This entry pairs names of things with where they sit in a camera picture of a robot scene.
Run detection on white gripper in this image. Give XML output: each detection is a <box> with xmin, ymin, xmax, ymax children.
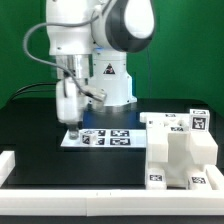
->
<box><xmin>56</xmin><ymin>78</ymin><xmax>87</xmax><ymax>140</ymax></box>

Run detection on white fiducial tag sheet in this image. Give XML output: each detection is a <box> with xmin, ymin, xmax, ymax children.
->
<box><xmin>61</xmin><ymin>129</ymin><xmax>146</xmax><ymax>148</ymax></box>

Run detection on white chair seat tray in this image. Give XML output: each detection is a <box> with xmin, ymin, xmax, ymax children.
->
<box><xmin>145</xmin><ymin>133</ymin><xmax>203</xmax><ymax>190</ymax></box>

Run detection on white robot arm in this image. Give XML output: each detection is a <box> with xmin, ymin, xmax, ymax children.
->
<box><xmin>46</xmin><ymin>0</ymin><xmax>155</xmax><ymax>139</ymax></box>

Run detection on black cables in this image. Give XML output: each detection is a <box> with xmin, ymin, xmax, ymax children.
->
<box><xmin>8</xmin><ymin>82</ymin><xmax>58</xmax><ymax>103</ymax></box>

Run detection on white left fence piece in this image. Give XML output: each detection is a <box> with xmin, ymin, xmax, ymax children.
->
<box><xmin>0</xmin><ymin>151</ymin><xmax>15</xmax><ymax>187</ymax></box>

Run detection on white tagged cube nut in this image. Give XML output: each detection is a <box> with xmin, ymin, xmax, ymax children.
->
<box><xmin>189</xmin><ymin>109</ymin><xmax>210</xmax><ymax>131</ymax></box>

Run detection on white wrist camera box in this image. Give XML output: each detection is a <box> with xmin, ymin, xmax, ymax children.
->
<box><xmin>84</xmin><ymin>85</ymin><xmax>107</xmax><ymax>110</ymax></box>

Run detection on white front fence bar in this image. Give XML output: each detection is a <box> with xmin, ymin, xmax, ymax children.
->
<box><xmin>0</xmin><ymin>189</ymin><xmax>224</xmax><ymax>216</ymax></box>

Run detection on white chair back frame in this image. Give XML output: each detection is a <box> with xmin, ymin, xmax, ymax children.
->
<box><xmin>140</xmin><ymin>109</ymin><xmax>218</xmax><ymax>165</ymax></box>

